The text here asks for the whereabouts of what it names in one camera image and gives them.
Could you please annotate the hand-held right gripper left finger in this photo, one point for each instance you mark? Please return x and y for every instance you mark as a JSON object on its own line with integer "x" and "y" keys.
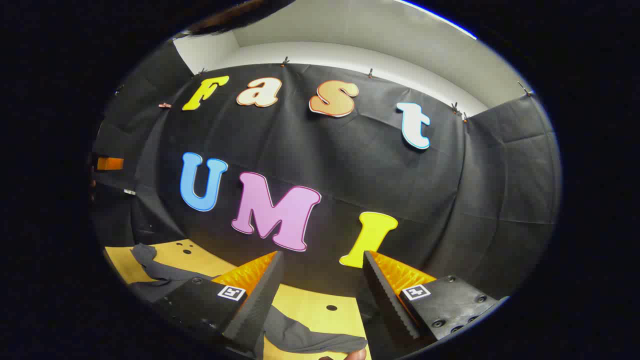
{"x": 260, "y": 305}

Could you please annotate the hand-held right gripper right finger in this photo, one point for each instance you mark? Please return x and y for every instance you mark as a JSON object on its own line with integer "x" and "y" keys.
{"x": 385, "y": 305}

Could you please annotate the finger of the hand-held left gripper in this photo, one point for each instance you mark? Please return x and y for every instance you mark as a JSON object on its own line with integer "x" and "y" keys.
{"x": 110, "y": 163}

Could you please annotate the grey shirt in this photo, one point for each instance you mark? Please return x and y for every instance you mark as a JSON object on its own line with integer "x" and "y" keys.
{"x": 310, "y": 335}

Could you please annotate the black backdrop cloth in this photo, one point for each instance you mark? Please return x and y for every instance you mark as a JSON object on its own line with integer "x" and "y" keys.
{"x": 350, "y": 170}

